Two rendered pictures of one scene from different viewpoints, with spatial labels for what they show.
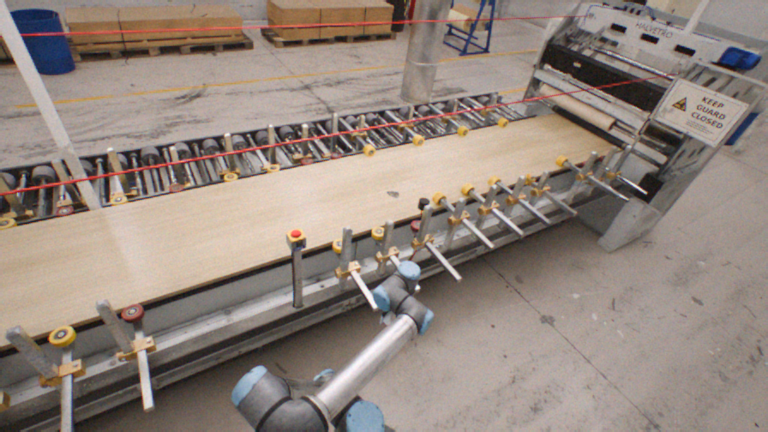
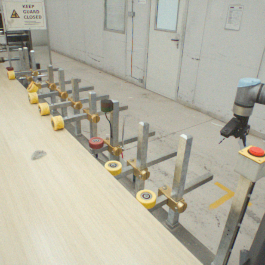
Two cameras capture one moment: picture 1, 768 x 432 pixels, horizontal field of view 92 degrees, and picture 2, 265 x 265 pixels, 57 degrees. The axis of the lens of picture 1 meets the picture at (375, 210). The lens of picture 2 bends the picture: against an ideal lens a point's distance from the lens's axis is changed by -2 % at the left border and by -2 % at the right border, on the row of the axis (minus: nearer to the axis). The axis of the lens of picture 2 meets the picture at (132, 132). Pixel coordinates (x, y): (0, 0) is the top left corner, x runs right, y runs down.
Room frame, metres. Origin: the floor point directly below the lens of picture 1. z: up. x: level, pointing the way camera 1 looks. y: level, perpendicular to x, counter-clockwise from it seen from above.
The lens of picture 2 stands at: (1.51, 0.92, 1.58)
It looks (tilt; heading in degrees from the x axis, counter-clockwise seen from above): 27 degrees down; 269
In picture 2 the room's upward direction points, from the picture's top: 3 degrees clockwise
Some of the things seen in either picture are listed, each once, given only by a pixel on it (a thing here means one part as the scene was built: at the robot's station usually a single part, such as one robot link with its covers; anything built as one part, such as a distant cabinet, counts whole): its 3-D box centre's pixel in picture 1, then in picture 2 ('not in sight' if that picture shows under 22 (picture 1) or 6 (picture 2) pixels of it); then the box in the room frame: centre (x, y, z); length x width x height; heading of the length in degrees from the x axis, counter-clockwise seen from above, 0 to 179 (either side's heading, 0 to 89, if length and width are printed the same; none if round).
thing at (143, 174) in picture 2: (387, 255); (137, 169); (1.46, -0.10, 0.84); 0.13 x 0.06 x 0.05; 126
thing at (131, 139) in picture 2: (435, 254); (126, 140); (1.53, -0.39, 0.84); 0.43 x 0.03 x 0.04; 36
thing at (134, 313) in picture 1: (135, 318); not in sight; (0.85, 0.98, 0.85); 0.08 x 0.08 x 0.11
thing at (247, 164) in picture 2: (296, 240); (252, 164); (1.15, 0.33, 1.18); 0.07 x 0.07 x 0.08; 36
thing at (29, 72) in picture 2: (588, 177); (36, 71); (2.47, -1.56, 0.95); 0.50 x 0.04 x 0.04; 36
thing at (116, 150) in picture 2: (422, 242); (111, 146); (1.61, -0.31, 0.85); 0.13 x 0.06 x 0.05; 126
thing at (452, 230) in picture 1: (452, 229); (93, 127); (1.74, -0.49, 0.87); 0.03 x 0.03 x 0.48; 36
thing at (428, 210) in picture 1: (421, 237); (114, 140); (1.60, -0.29, 0.90); 0.03 x 0.03 x 0.48; 36
